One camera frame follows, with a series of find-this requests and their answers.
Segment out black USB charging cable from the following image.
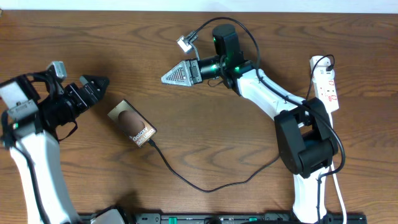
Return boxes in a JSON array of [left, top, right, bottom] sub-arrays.
[[147, 54, 336, 194]]

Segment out white USB charger plug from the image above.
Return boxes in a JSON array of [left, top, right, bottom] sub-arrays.
[[310, 55, 335, 80]]

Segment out white power strip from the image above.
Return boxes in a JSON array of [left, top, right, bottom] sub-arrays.
[[312, 75, 339, 113]]

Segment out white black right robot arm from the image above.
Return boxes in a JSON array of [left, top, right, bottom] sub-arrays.
[[161, 24, 339, 223]]

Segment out white power strip cord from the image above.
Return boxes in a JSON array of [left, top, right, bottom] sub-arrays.
[[329, 108, 348, 224]]

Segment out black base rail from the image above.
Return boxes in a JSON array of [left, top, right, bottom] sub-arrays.
[[77, 212, 368, 224]]

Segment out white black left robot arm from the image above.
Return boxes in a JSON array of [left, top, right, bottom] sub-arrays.
[[1, 72, 109, 223]]

